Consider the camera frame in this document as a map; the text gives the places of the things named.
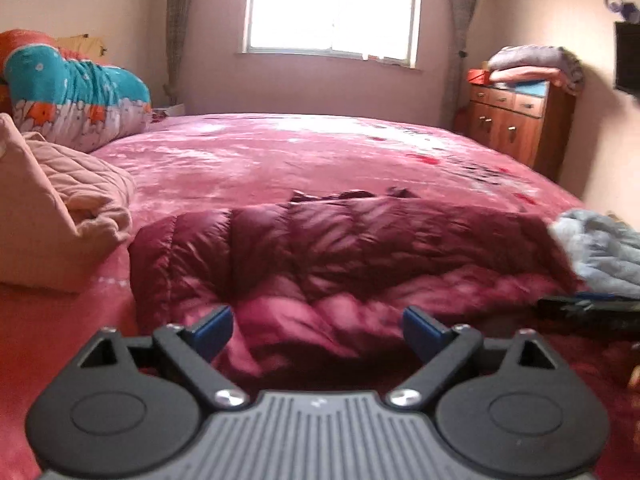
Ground yellow pillow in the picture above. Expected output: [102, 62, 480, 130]
[52, 35, 108, 67]

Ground wooden cabinet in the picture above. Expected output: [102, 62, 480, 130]
[452, 80, 576, 183]

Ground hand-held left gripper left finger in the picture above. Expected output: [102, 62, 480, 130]
[77, 306, 248, 407]

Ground pink folded blanket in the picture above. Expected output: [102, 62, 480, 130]
[489, 66, 556, 83]

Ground grey folded blanket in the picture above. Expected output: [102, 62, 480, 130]
[487, 45, 586, 93]

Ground blue folded cloth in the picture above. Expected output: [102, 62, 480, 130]
[512, 80, 550, 98]

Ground grey checked curtain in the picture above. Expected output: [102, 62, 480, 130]
[165, 0, 193, 106]
[440, 0, 483, 133]

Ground maroon down jacket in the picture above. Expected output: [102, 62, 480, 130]
[127, 187, 583, 381]

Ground wall television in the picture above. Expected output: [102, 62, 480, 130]
[614, 20, 640, 96]

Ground pink quilted cloth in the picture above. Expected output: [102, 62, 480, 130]
[0, 112, 137, 293]

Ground teal printed quilt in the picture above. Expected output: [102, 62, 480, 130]
[0, 29, 153, 153]

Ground bed with red blanket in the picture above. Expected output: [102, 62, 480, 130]
[0, 112, 640, 480]

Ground window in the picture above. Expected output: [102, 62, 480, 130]
[243, 0, 418, 68]

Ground grey down jacket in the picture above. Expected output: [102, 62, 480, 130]
[547, 209, 640, 301]

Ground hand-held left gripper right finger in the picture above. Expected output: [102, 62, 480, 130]
[387, 306, 558, 407]

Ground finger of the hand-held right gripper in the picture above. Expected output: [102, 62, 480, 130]
[537, 294, 640, 333]

